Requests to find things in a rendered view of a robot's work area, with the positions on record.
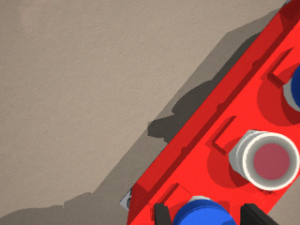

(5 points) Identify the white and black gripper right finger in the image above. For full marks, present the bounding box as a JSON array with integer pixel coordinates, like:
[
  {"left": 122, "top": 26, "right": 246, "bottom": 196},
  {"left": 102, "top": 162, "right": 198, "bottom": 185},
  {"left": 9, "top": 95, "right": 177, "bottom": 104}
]
[{"left": 240, "top": 203, "right": 278, "bottom": 225}]

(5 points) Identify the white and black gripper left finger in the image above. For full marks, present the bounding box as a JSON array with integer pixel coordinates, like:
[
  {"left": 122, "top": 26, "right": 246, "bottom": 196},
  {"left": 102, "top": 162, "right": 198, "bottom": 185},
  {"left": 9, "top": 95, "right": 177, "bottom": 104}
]
[{"left": 155, "top": 203, "right": 172, "bottom": 225}]

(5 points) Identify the dark grey bolted mounting bracket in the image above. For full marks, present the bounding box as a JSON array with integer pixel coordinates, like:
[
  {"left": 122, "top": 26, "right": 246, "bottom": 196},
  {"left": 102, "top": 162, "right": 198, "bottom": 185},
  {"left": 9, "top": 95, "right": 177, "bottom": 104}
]
[{"left": 120, "top": 0, "right": 292, "bottom": 211}]

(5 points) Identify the red tube rack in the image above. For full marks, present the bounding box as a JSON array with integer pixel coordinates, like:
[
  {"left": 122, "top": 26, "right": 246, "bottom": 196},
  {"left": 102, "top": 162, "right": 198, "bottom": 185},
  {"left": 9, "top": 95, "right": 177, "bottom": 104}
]
[{"left": 127, "top": 0, "right": 300, "bottom": 225}]

